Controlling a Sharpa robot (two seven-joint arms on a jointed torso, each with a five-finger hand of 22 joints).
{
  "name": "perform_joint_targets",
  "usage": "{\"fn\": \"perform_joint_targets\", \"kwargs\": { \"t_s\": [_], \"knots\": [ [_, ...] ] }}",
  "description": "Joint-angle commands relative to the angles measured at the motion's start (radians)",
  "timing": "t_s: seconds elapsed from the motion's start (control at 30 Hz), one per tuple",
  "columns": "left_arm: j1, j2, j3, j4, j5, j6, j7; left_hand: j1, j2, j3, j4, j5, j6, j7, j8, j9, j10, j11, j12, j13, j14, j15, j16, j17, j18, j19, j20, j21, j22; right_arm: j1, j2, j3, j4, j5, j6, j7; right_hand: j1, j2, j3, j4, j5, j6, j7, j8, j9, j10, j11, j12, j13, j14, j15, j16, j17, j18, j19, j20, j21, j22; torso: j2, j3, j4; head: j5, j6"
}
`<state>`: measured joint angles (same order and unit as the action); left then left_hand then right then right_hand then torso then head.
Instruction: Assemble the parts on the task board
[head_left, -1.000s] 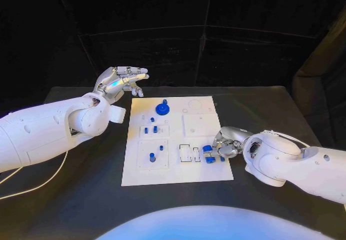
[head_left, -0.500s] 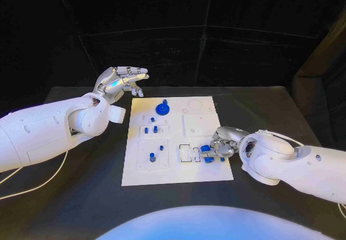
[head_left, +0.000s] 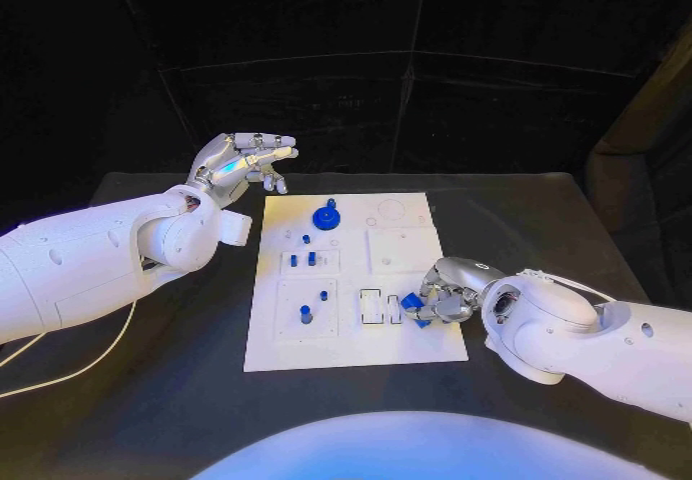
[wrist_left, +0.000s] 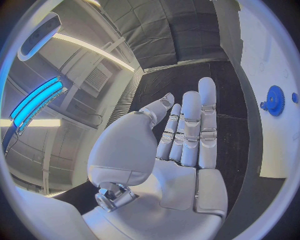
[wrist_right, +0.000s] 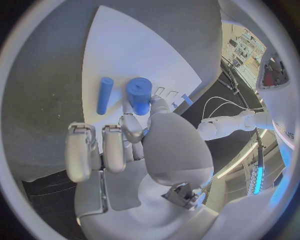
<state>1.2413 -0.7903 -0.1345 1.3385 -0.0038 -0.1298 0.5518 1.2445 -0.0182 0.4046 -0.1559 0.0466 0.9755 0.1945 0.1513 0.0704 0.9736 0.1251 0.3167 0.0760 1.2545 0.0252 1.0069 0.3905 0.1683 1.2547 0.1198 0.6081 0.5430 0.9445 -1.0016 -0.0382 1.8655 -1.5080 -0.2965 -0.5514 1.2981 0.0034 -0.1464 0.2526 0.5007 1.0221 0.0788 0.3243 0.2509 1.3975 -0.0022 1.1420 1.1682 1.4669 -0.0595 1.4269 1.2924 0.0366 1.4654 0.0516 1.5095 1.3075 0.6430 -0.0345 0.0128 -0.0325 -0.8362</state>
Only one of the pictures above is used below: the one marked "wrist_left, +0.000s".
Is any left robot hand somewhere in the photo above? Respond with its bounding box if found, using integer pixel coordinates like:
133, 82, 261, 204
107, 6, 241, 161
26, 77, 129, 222
81, 76, 230, 240

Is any white task board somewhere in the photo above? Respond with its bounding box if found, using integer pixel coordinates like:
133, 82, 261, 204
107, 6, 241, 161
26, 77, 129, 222
238, 7, 300, 179

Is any glowing light bar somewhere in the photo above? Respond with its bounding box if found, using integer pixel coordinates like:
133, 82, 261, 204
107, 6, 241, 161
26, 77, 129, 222
8, 74, 69, 135

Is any blue gear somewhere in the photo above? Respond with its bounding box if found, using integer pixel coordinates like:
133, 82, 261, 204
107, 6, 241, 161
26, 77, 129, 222
259, 85, 287, 117

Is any white oval camera pod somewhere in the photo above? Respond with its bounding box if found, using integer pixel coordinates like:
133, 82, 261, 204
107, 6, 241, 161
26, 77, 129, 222
16, 11, 62, 62

